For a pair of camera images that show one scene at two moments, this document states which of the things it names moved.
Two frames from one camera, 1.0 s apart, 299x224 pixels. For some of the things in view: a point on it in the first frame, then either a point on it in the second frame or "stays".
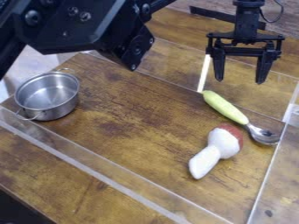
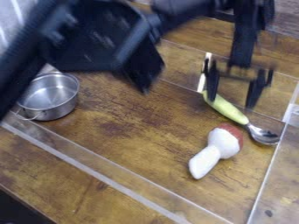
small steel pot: (47, 95) stays
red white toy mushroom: (226, 143) stays
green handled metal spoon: (264, 136) stays
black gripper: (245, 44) to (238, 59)
